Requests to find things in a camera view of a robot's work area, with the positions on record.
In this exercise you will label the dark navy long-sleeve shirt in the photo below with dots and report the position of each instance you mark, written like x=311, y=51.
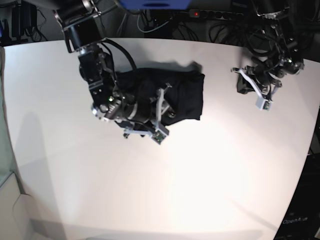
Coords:
x=185, y=96

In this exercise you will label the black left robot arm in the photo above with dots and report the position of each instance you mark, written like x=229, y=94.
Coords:
x=284, y=56

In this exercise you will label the black OpenArm computer case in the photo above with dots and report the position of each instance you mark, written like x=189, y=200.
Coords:
x=302, y=219

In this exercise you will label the white power strip red switch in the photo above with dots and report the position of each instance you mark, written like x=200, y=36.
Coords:
x=214, y=15

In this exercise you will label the blue box on shelf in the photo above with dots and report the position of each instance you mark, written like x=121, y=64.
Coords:
x=155, y=4

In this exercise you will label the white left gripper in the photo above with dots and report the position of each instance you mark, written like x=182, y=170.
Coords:
x=263, y=84

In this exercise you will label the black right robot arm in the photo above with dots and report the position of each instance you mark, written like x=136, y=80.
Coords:
x=112, y=76

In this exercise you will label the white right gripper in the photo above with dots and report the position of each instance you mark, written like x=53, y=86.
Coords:
x=145, y=118

